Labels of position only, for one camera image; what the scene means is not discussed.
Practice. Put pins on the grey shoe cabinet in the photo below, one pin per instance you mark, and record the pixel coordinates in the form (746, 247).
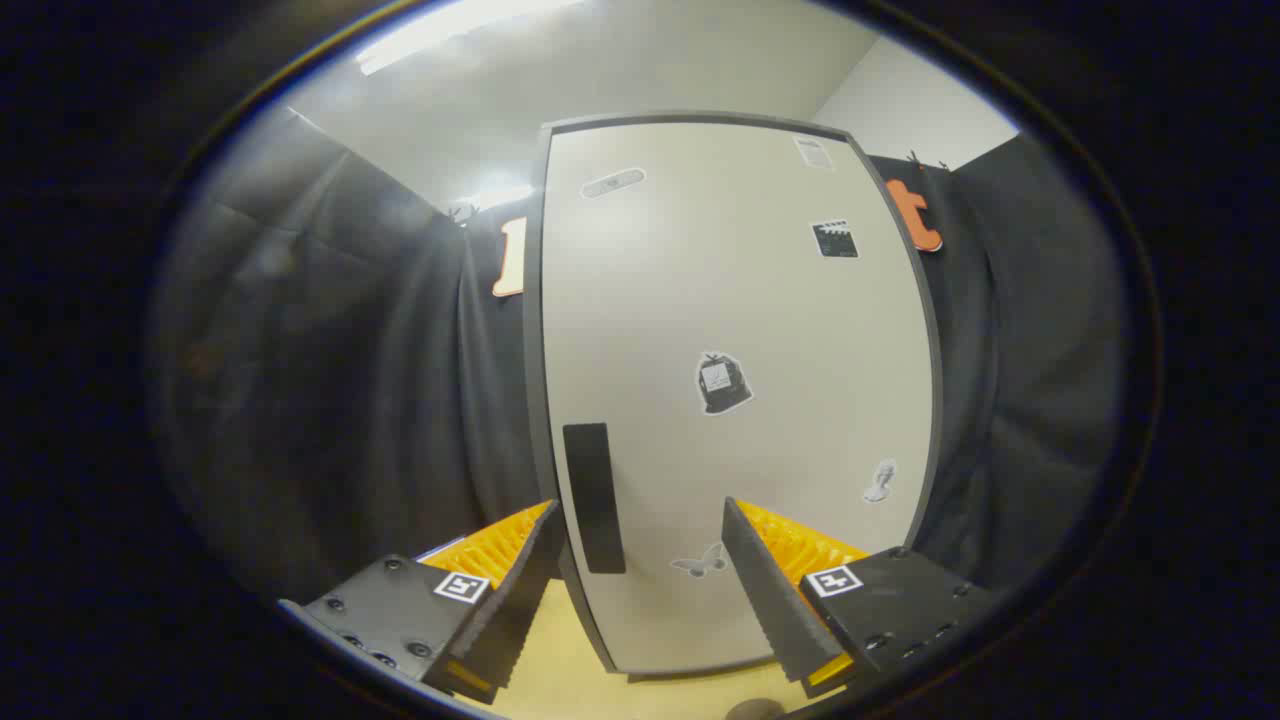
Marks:
(533, 350)

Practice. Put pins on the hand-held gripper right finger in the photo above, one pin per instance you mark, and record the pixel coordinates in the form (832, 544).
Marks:
(770, 600)

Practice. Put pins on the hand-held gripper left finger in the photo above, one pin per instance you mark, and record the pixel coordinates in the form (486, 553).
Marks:
(520, 610)

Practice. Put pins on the black backdrop cloth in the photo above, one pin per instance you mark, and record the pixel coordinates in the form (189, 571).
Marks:
(350, 400)

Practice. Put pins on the white shoe cabinet door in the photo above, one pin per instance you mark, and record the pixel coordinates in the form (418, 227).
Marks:
(700, 300)

